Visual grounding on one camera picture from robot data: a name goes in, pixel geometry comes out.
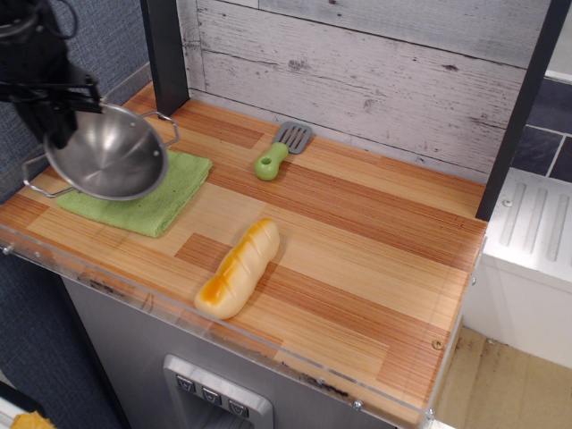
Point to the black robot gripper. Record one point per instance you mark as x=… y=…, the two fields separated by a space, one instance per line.
x=37 y=74

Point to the steel colander bowl with handles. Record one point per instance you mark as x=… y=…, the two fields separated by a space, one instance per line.
x=114 y=155

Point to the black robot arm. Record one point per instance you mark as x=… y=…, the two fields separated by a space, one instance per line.
x=39 y=13

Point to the green folded towel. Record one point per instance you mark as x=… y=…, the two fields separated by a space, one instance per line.
x=153 y=214

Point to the toy bread loaf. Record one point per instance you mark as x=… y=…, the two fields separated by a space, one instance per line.
x=228 y=291

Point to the clear acrylic edge guard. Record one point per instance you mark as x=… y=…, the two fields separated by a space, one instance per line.
x=379 y=404

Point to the grey toy fridge cabinet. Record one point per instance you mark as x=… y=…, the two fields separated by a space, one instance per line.
x=149 y=363

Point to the yellow object at corner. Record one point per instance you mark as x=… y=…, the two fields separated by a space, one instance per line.
x=32 y=420

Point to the silver dispenser button panel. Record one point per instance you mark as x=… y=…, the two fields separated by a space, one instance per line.
x=214 y=395

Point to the white toy appliance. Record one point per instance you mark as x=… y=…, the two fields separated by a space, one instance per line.
x=521 y=290

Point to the green handled grey spatula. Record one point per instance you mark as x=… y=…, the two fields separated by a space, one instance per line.
x=290 y=139

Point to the black right frame post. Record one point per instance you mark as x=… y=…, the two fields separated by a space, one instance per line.
x=539 y=62

